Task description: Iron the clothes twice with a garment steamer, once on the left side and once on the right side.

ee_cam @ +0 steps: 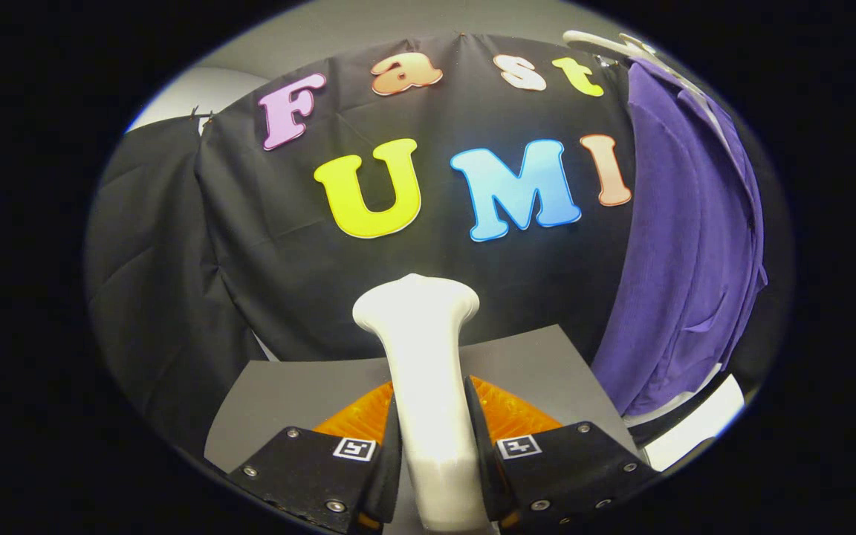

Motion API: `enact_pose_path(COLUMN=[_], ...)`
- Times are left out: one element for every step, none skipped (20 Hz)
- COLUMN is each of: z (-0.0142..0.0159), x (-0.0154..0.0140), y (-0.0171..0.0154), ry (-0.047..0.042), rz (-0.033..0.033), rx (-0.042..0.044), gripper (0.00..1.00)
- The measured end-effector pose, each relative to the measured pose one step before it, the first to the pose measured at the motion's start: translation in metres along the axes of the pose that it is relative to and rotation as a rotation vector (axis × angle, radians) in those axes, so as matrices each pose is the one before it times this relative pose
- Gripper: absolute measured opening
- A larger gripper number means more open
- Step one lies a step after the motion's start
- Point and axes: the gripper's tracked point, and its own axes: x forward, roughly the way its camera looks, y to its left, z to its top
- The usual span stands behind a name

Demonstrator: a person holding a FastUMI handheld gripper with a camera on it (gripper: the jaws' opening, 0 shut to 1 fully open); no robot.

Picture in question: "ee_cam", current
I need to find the grey cabinet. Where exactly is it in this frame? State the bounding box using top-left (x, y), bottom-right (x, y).
top-left (204, 325), bottom-right (641, 473)

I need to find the white fabric panel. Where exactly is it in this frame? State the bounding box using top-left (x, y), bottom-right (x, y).
top-left (621, 363), bottom-right (746, 471)

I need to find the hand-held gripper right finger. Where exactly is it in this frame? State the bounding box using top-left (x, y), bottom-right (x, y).
top-left (464, 375), bottom-right (659, 532)

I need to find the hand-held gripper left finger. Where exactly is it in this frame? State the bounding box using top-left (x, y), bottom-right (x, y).
top-left (226, 380), bottom-right (403, 534)

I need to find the cream plastic clothes hanger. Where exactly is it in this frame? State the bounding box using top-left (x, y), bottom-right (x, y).
top-left (562, 30), bottom-right (704, 94)

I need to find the white garment steamer nozzle with hose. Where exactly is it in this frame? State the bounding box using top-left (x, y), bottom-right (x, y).
top-left (352, 273), bottom-right (492, 534)

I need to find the purple corduroy jacket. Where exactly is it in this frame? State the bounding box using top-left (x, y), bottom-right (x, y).
top-left (590, 58), bottom-right (769, 417)

